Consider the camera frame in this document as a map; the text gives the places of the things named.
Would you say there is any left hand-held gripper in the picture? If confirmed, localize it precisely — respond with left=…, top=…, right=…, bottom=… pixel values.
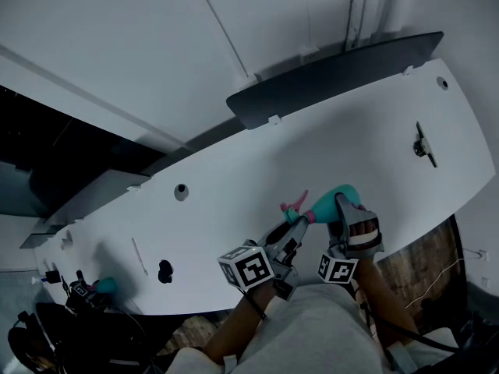
left=217, top=217, right=310, bottom=302

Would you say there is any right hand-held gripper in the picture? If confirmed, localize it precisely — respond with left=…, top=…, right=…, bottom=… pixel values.
left=317, top=192, right=385, bottom=284

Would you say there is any teal plastic squeeze bottle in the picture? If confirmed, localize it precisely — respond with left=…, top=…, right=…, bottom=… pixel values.
left=310, top=184, right=363, bottom=224

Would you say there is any pink bottle cap with strap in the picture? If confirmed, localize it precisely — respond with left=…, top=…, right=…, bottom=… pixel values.
left=279, top=189, right=319, bottom=225

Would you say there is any person's right forearm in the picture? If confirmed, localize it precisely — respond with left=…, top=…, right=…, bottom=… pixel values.
left=352, top=257, right=422, bottom=346

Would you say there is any person's left forearm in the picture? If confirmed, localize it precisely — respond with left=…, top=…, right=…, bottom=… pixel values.
left=202, top=284, right=280, bottom=365

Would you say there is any person's right hand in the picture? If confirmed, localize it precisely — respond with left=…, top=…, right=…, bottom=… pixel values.
left=348, top=217, right=378, bottom=238

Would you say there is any person's grey shirt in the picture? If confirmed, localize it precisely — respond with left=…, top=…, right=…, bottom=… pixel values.
left=165, top=282, right=461, bottom=374

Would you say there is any dark desk divider panel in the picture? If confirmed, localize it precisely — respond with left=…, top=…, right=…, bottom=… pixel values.
left=225, top=31, right=445, bottom=131

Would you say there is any small black object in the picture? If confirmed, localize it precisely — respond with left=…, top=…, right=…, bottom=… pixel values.
left=157, top=259, right=175, bottom=284

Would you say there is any thin white stick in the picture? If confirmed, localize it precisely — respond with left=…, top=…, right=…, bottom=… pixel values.
left=130, top=237, right=149, bottom=277

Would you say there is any black bag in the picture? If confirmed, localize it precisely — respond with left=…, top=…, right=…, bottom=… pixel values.
left=459, top=309, right=499, bottom=350

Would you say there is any grey desk divider panel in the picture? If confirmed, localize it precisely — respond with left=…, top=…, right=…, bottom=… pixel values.
left=42, top=168, right=151, bottom=225

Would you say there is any black clamp bracket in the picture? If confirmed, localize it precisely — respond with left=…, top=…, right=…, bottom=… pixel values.
left=412, top=121, right=438, bottom=169

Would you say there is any white floor cable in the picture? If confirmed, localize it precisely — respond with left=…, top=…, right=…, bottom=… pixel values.
left=405, top=258, right=467, bottom=309

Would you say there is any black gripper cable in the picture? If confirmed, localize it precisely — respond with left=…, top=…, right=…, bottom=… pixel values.
left=360, top=302, right=461, bottom=353

